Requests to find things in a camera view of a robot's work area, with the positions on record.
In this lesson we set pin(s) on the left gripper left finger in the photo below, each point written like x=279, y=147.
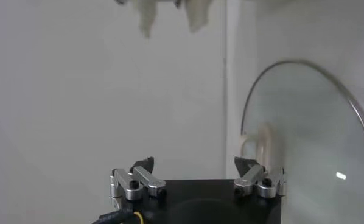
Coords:
x=133, y=185

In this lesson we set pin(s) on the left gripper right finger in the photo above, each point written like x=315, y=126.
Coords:
x=270, y=182

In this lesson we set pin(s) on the round glass pot lid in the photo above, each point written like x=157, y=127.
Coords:
x=310, y=137

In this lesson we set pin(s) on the small white desk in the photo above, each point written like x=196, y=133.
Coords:
x=147, y=15

